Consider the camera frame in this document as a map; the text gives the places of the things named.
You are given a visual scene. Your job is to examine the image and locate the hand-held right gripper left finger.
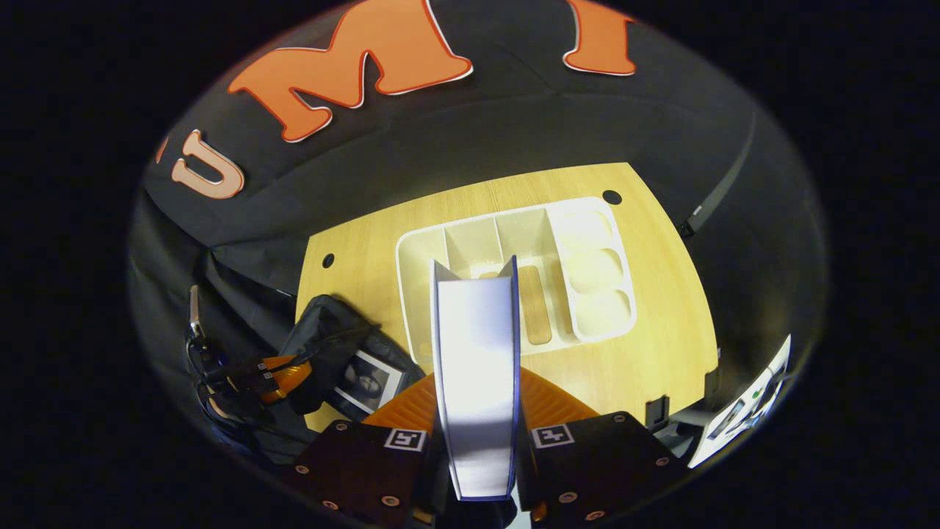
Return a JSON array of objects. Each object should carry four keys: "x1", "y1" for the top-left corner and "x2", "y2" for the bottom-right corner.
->
[{"x1": 292, "y1": 370, "x2": 445, "y2": 529}]

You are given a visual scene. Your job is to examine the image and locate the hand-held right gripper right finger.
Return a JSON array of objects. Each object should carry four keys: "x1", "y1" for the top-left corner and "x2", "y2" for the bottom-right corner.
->
[{"x1": 516, "y1": 367, "x2": 689, "y2": 527}]

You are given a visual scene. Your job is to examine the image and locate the black schoolbag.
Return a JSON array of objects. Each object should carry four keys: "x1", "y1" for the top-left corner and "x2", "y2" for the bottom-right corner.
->
[{"x1": 278, "y1": 294, "x2": 428, "y2": 436}]

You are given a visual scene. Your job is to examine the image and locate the blue cover book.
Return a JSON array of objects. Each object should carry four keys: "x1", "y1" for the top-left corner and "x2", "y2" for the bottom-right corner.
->
[{"x1": 428, "y1": 255, "x2": 524, "y2": 503}]

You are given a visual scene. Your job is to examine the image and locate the white plastic bookshelf organizer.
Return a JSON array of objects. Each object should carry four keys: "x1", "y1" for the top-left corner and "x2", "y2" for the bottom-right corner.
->
[{"x1": 395, "y1": 196, "x2": 638, "y2": 368}]

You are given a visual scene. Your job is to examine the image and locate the black backdrop cloth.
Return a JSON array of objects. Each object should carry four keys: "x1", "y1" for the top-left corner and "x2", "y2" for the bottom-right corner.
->
[{"x1": 129, "y1": 0, "x2": 827, "y2": 471}]

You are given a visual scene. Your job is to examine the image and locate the grey backdrop frame pole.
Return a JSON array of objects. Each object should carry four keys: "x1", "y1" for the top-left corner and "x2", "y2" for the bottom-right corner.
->
[{"x1": 677, "y1": 110, "x2": 759, "y2": 240}]

